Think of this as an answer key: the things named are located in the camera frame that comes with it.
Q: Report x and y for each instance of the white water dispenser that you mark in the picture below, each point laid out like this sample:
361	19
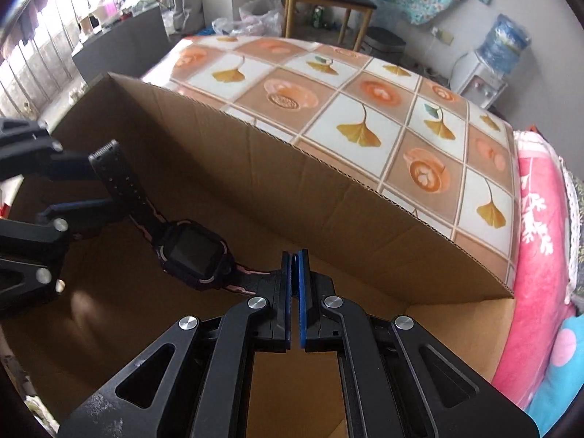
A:
470	77

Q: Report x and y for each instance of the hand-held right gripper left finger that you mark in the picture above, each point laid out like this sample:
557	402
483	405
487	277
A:
286	296

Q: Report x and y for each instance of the ginkgo leaf print tablecloth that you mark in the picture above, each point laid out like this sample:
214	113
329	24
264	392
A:
360	114

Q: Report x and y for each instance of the dark metal trash bin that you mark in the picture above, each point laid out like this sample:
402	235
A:
385	41

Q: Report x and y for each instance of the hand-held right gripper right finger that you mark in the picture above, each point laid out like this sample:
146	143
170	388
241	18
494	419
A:
302	303

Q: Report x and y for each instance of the white plastic bag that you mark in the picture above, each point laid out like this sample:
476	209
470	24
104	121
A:
226	26
262	16

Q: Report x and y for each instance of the brown cardboard box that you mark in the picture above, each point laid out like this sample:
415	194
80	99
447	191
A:
273	182

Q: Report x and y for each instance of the light blue pillow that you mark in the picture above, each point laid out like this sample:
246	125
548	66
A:
561	360

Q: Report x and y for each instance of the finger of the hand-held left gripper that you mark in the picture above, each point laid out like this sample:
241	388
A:
68	167
84	204

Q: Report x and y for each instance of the pink floral blanket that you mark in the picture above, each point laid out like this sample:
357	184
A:
543	219

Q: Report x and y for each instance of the grey lace-trimmed pillow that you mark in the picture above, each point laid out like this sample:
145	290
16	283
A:
575	219

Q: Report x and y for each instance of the green drink can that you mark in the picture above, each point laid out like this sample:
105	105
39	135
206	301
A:
318	17

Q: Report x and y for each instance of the black smartwatch with pink trim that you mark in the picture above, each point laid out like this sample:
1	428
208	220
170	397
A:
191	251

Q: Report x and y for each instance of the dark grey cabinet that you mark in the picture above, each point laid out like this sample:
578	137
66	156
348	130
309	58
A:
123	41

